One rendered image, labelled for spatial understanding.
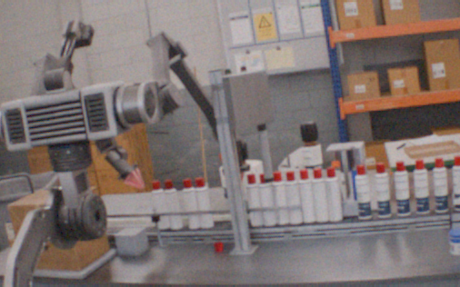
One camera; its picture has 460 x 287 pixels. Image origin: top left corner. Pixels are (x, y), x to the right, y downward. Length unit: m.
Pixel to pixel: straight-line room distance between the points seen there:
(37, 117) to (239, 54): 4.95
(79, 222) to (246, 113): 0.72
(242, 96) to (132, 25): 5.05
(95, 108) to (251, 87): 0.65
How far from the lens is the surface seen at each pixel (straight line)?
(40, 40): 7.62
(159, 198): 2.45
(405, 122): 6.69
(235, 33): 6.59
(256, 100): 2.13
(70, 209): 1.81
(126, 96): 1.68
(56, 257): 2.30
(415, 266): 1.88
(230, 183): 2.15
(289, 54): 6.51
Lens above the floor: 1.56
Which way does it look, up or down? 9 degrees down
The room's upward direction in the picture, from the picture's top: 9 degrees counter-clockwise
